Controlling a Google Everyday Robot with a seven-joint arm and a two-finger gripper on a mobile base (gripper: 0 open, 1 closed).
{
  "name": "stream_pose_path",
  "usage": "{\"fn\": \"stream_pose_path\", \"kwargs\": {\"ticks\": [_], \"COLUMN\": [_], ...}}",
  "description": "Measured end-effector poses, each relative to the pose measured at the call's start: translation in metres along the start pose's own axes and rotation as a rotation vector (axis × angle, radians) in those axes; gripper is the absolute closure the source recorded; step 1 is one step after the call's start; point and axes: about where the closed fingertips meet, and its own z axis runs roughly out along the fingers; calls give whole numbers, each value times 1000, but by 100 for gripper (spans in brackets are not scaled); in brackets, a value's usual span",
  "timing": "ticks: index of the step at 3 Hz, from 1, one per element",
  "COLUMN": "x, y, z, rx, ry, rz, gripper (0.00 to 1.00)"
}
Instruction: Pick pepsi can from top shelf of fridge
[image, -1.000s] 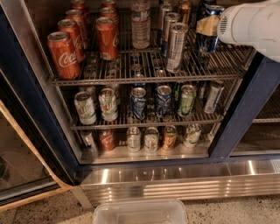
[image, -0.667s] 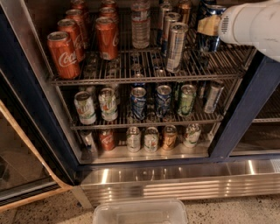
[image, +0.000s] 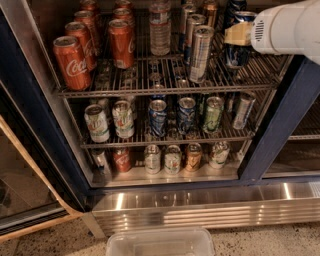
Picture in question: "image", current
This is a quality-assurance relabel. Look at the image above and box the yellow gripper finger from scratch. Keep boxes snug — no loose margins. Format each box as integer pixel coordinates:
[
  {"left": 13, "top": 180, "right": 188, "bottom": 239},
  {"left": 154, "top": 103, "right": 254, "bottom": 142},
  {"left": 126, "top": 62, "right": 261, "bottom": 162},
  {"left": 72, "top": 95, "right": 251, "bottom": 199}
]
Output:
[{"left": 224, "top": 21, "right": 253, "bottom": 46}]

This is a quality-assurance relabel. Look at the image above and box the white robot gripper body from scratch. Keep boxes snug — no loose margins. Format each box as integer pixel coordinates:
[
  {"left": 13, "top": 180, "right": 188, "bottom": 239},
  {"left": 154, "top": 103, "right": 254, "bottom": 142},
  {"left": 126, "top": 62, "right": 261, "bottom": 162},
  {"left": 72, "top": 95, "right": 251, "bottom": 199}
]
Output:
[{"left": 251, "top": 6, "right": 281, "bottom": 55}]

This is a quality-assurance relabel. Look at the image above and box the blue pepsi can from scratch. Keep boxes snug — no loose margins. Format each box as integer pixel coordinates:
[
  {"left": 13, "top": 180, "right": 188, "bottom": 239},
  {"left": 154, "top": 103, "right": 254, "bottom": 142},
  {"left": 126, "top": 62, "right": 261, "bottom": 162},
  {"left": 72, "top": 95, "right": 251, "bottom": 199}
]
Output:
[
  {"left": 223, "top": 0, "right": 247, "bottom": 29},
  {"left": 148, "top": 100, "right": 167, "bottom": 137},
  {"left": 224, "top": 11, "right": 257, "bottom": 69},
  {"left": 177, "top": 97, "right": 196, "bottom": 135}
]

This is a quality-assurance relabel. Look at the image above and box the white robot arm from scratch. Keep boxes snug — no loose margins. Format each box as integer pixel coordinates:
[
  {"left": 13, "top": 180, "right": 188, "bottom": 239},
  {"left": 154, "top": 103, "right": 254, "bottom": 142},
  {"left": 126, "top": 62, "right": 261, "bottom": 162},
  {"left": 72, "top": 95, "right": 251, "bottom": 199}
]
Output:
[{"left": 224, "top": 0, "right": 320, "bottom": 64}]

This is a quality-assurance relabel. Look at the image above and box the front silver Red Bull can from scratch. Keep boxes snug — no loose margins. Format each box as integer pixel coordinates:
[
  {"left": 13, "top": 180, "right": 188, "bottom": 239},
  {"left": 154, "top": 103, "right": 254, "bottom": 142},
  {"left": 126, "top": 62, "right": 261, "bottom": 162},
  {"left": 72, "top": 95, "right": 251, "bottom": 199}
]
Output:
[{"left": 189, "top": 25, "right": 214, "bottom": 83}]

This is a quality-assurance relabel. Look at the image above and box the silver red bull can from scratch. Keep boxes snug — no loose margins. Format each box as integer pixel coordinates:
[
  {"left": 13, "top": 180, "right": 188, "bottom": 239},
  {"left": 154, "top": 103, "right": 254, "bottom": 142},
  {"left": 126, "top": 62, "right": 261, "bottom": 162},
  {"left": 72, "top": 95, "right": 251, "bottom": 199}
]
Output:
[
  {"left": 189, "top": 25, "right": 214, "bottom": 83},
  {"left": 178, "top": 3, "right": 197, "bottom": 52},
  {"left": 184, "top": 14, "right": 206, "bottom": 65}
]

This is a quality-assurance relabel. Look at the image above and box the copper coloured tall can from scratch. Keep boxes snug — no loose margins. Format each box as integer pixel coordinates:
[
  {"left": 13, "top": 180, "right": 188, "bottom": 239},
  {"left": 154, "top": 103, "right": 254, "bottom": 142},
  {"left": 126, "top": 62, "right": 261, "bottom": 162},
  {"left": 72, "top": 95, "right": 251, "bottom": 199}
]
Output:
[{"left": 202, "top": 0, "right": 219, "bottom": 28}]

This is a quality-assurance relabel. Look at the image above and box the silver slim can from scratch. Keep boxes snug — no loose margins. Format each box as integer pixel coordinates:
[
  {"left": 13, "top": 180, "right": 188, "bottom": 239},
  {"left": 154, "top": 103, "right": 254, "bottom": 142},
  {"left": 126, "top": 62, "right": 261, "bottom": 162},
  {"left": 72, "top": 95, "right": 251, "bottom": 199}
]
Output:
[
  {"left": 91, "top": 148, "right": 110, "bottom": 174},
  {"left": 232, "top": 91, "right": 256, "bottom": 130}
]

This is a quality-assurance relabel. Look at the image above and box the green white soda can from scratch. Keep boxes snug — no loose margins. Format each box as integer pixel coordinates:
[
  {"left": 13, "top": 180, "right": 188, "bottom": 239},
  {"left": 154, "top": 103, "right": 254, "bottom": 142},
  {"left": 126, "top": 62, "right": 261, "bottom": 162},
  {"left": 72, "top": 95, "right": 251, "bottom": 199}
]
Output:
[{"left": 203, "top": 96, "right": 224, "bottom": 133}]

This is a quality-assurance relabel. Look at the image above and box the stainless steel fridge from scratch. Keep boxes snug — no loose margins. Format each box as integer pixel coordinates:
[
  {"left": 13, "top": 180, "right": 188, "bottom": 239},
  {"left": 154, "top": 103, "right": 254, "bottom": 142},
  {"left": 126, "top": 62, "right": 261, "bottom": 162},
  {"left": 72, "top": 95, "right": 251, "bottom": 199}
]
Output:
[{"left": 0, "top": 0, "right": 320, "bottom": 238}]

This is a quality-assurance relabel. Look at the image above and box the bottom right white can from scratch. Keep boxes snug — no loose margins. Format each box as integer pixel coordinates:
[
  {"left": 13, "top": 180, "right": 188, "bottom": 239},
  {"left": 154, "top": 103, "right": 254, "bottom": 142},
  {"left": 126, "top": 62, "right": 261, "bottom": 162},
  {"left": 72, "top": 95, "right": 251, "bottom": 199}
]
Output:
[{"left": 209, "top": 141, "right": 230, "bottom": 169}]

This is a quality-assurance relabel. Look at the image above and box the front middle Coca-Cola can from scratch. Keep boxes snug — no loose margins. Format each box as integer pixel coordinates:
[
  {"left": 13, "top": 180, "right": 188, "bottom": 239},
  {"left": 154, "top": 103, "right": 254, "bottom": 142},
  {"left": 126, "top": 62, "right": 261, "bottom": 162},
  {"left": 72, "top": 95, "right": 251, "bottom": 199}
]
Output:
[{"left": 108, "top": 19, "right": 134, "bottom": 69}]

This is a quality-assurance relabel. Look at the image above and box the back middle Coca-Cola can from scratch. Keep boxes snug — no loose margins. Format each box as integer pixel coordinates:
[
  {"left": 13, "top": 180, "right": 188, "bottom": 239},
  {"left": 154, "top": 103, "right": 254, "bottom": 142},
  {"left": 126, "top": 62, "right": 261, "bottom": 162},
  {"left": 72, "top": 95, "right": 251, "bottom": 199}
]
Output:
[{"left": 114, "top": 0, "right": 134, "bottom": 12}]

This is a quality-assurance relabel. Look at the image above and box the bottom orange can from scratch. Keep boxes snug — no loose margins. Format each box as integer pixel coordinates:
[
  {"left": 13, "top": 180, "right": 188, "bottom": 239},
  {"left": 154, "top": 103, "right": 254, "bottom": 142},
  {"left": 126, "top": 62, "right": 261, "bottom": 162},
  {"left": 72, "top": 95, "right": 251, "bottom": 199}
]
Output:
[{"left": 185, "top": 143, "right": 202, "bottom": 172}]

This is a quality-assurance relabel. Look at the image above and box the bottom white 7up can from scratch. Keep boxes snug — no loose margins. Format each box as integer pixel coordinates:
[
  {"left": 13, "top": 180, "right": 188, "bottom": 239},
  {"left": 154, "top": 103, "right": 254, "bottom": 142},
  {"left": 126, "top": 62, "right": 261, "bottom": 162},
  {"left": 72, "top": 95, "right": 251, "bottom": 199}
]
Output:
[{"left": 164, "top": 145, "right": 181, "bottom": 175}]

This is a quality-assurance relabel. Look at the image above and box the white 7up can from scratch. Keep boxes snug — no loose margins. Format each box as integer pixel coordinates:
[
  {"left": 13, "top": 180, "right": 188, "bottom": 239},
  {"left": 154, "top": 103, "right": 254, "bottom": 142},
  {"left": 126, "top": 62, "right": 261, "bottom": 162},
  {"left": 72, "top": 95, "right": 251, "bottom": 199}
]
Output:
[
  {"left": 112, "top": 100, "right": 134, "bottom": 139},
  {"left": 164, "top": 145, "right": 181, "bottom": 175},
  {"left": 84, "top": 104, "right": 110, "bottom": 143}
]

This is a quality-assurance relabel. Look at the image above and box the bottom white green can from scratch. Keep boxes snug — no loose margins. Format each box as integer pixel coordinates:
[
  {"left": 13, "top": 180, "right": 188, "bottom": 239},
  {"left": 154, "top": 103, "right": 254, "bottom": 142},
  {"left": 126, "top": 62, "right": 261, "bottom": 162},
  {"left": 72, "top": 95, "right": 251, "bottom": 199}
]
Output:
[{"left": 144, "top": 145, "right": 161, "bottom": 174}]

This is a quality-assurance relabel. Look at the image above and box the back left Coca-Cola can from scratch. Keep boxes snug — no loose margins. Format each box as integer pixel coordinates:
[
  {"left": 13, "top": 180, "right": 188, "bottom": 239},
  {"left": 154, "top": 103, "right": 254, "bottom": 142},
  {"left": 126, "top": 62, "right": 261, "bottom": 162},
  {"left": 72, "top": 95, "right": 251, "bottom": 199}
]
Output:
[{"left": 80, "top": 0, "right": 103, "bottom": 32}]

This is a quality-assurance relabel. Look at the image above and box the bottom red Coca-Cola can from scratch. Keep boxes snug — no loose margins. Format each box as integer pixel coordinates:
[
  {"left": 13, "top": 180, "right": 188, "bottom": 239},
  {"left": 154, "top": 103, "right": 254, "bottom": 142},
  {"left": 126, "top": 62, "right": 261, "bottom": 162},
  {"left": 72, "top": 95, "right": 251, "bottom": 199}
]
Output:
[{"left": 113, "top": 147, "right": 131, "bottom": 172}]

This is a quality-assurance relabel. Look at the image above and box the front left Coca-Cola can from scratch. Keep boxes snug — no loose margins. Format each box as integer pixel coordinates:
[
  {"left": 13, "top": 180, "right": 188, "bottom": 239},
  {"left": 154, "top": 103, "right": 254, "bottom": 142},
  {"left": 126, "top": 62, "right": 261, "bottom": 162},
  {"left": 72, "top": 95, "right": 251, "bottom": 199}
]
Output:
[{"left": 53, "top": 36, "right": 91, "bottom": 91}]

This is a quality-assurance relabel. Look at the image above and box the left white 7up can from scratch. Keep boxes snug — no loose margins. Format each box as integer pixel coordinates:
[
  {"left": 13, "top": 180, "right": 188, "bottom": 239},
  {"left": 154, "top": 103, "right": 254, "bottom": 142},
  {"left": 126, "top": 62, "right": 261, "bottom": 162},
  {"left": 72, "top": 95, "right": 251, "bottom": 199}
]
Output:
[{"left": 84, "top": 104, "right": 110, "bottom": 143}]

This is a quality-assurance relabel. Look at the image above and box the bottom silver slim can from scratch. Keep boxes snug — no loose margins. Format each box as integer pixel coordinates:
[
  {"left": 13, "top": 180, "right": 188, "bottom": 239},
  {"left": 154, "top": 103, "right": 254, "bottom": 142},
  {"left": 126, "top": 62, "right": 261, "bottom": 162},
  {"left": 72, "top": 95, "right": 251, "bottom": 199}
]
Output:
[{"left": 91, "top": 148, "right": 110, "bottom": 174}]

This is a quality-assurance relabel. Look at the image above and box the open glass fridge door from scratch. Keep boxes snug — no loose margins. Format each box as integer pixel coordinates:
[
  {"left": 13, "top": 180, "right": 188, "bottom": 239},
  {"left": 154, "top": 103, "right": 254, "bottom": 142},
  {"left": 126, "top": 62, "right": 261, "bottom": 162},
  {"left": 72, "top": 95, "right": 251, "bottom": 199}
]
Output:
[{"left": 0, "top": 2, "right": 83, "bottom": 243}]

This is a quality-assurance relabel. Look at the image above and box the clear plastic water bottle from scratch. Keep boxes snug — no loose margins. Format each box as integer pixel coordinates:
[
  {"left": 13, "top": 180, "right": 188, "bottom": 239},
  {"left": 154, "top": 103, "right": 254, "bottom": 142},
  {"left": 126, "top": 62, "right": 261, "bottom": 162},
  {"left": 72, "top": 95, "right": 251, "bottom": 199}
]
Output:
[{"left": 149, "top": 0, "right": 171, "bottom": 56}]

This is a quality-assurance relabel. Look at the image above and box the clear plastic container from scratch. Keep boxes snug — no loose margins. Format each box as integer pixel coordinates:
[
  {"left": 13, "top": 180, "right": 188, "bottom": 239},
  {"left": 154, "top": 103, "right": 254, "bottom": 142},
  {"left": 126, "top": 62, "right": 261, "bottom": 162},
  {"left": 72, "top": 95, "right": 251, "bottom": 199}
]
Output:
[{"left": 106, "top": 227, "right": 216, "bottom": 256}]

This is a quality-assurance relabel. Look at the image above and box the middle wire fridge shelf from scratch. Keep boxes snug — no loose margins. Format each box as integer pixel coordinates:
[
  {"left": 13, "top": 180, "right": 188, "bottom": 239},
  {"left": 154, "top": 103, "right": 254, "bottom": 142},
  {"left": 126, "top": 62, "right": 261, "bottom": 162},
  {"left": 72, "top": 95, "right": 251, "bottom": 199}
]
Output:
[{"left": 78, "top": 89, "right": 276, "bottom": 150}]

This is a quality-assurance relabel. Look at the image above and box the wire fridge shelf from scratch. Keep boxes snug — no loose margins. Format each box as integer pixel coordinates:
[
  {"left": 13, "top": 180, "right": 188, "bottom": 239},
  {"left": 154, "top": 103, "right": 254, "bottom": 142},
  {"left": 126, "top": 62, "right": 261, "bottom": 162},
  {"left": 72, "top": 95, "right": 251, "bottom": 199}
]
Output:
[
  {"left": 55, "top": 9, "right": 304, "bottom": 99},
  {"left": 78, "top": 89, "right": 276, "bottom": 150}
]

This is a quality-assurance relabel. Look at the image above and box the top wire fridge shelf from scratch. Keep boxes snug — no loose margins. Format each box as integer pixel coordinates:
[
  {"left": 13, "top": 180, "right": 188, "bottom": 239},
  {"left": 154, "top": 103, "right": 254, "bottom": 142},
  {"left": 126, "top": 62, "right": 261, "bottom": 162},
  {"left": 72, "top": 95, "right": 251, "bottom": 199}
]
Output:
[{"left": 55, "top": 9, "right": 304, "bottom": 99}]

